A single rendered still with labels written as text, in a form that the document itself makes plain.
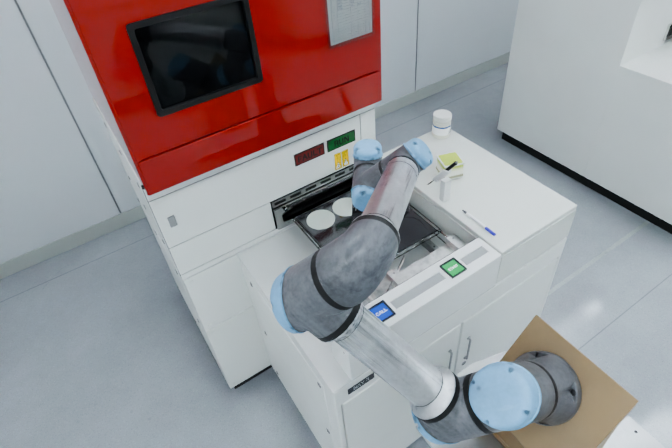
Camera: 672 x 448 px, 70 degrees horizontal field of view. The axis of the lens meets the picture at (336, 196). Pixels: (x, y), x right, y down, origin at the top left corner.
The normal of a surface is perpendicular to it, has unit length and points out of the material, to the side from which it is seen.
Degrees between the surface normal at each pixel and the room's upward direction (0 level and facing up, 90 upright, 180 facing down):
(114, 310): 0
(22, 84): 90
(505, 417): 42
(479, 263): 0
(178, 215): 90
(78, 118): 90
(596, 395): 49
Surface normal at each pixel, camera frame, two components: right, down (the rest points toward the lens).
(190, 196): 0.55, 0.51
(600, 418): -0.69, -0.20
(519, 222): -0.07, -0.76
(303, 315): -0.27, 0.52
